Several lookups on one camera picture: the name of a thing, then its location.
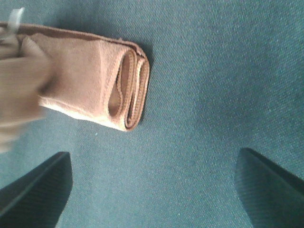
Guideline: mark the brown microfiber towel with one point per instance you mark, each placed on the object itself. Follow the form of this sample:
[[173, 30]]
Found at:
[[85, 76]]

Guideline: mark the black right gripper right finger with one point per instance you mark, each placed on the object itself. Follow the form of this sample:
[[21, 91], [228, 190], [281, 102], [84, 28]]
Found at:
[[271, 196]]

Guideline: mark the black fabric table cover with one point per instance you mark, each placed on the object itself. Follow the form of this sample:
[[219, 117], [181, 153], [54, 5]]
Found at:
[[225, 74]]

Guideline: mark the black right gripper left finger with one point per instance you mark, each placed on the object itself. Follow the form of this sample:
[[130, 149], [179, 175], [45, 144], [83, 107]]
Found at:
[[37, 199]]

